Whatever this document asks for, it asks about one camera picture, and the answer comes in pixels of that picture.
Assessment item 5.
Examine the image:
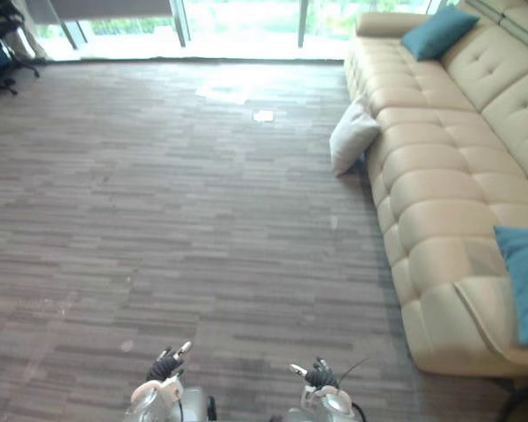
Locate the grey roller blind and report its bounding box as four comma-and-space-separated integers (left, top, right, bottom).
24, 0, 173, 22

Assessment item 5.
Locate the teal square cushion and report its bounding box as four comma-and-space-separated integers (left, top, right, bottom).
400, 4, 480, 62
493, 224, 528, 351

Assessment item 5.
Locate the beige tufted leather sofa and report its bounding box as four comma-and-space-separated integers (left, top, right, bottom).
343, 0, 528, 380

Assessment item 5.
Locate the beige curtain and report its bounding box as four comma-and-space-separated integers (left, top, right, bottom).
2, 24, 50, 61

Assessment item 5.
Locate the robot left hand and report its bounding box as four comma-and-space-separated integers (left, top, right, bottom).
145, 340, 194, 382

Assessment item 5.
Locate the dark window frame post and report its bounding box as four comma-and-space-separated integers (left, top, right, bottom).
169, 0, 192, 48
297, 0, 312, 48
60, 18, 89, 50

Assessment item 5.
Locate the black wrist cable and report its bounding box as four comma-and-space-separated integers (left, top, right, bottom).
337, 356, 371, 384

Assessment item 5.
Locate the black office chair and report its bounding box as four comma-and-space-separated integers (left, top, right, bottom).
0, 0, 43, 98

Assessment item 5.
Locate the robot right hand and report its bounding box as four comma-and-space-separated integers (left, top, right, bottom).
289, 356, 338, 390

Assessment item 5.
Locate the light grey cushion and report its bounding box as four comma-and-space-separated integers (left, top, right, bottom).
328, 97, 382, 178

